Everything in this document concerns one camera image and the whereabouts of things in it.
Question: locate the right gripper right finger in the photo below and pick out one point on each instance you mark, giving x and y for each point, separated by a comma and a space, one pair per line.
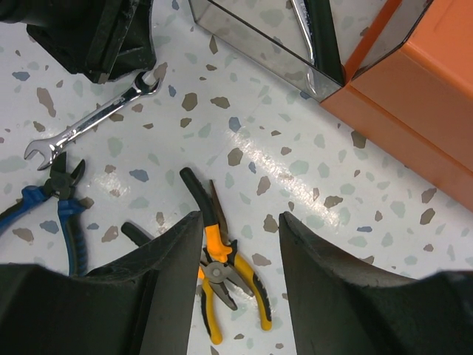
340, 304

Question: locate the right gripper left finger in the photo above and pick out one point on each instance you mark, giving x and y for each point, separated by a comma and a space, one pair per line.
141, 303

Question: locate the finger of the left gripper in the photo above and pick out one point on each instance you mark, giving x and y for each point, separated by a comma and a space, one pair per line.
110, 40

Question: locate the blue-handled cutting pliers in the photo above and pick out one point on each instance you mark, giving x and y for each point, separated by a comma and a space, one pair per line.
62, 185

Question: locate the large silver combination wrench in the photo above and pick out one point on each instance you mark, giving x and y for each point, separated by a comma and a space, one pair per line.
303, 20

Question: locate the black-handled adjustable wrench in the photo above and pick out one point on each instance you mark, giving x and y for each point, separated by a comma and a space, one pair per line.
325, 43

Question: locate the orange-black combination pliers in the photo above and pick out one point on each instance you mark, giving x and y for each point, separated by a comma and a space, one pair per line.
213, 276

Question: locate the orange-black long-nose pliers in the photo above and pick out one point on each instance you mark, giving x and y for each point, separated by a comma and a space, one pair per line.
223, 250

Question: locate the small silver open-end wrench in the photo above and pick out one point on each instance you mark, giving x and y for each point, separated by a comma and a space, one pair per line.
144, 84

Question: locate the clear acrylic drawer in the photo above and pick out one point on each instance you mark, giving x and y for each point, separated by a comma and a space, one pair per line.
268, 33

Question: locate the orange storage box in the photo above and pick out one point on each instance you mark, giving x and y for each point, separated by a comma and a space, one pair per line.
409, 90

